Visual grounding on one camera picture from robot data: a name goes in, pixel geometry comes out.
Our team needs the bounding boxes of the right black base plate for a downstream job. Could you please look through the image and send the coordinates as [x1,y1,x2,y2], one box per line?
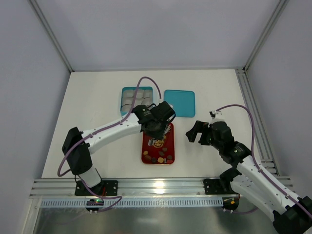
[203,178,233,195]

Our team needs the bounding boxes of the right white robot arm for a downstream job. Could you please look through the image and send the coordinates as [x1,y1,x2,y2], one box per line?
[186,121,312,234]

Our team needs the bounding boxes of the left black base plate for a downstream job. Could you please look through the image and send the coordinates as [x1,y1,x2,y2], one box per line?
[75,180,118,196]

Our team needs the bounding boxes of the right frame rail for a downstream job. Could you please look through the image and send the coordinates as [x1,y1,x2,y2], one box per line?
[235,68,280,176]

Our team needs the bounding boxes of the slotted cable duct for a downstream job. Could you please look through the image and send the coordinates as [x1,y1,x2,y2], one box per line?
[40,197,223,208]

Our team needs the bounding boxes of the caramel square chocolate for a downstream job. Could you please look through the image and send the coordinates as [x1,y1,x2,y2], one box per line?
[157,157,164,163]

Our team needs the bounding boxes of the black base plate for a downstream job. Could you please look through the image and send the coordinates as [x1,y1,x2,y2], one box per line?
[75,180,118,196]
[203,178,233,195]

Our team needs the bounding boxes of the aluminium rail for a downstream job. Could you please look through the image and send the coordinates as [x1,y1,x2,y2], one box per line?
[29,176,297,199]

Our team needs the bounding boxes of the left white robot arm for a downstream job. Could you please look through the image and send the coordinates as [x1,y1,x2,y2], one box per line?
[61,101,176,193]

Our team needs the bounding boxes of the red rectangular tray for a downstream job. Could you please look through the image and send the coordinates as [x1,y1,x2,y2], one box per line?
[141,123,175,165]

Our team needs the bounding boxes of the teal tin box with cups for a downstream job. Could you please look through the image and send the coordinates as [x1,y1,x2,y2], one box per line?
[120,86,153,116]

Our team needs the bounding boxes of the teal tin lid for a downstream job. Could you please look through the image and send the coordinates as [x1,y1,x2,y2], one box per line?
[164,90,196,117]

